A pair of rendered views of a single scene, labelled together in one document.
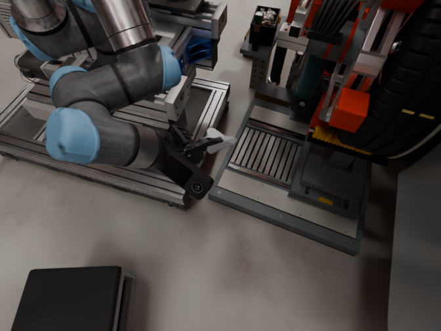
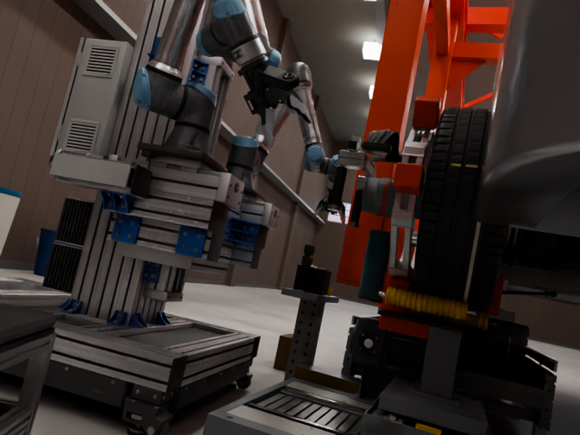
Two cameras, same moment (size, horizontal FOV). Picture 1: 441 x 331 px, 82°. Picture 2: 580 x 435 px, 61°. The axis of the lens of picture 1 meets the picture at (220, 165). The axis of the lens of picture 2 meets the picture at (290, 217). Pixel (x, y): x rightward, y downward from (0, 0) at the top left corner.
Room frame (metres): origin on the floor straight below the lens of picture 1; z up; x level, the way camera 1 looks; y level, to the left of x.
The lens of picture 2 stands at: (-0.89, 0.03, 0.51)
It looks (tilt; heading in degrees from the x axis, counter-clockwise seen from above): 7 degrees up; 357
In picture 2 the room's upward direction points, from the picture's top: 12 degrees clockwise
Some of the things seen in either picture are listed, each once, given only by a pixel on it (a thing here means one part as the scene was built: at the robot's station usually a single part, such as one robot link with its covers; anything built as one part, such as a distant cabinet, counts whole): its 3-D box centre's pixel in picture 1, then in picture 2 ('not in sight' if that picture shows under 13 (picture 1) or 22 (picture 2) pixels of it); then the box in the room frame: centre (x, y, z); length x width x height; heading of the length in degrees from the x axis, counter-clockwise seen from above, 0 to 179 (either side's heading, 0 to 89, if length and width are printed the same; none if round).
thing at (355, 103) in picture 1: (348, 110); (408, 179); (0.49, -0.36, 0.85); 0.09 x 0.08 x 0.07; 157
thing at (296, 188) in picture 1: (331, 167); (430, 425); (0.71, -0.63, 0.13); 0.50 x 0.36 x 0.10; 157
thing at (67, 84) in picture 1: (88, 96); (222, 40); (0.32, 0.23, 1.06); 0.11 x 0.11 x 0.08; 31
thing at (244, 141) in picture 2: not in sight; (243, 151); (1.19, 0.17, 0.98); 0.13 x 0.12 x 0.14; 170
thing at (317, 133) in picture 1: (343, 140); (425, 303); (0.63, -0.52, 0.51); 0.29 x 0.06 x 0.06; 67
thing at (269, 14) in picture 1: (264, 25); (312, 279); (1.46, -0.26, 0.51); 0.20 x 0.14 x 0.13; 164
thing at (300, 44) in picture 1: (294, 37); (352, 160); (0.70, -0.22, 0.93); 0.09 x 0.05 x 0.05; 67
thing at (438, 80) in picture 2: not in sight; (423, 154); (3.13, -1.18, 1.75); 0.19 x 0.19 x 2.45; 67
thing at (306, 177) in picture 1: (345, 148); (439, 366); (0.71, -0.63, 0.32); 0.40 x 0.30 x 0.28; 157
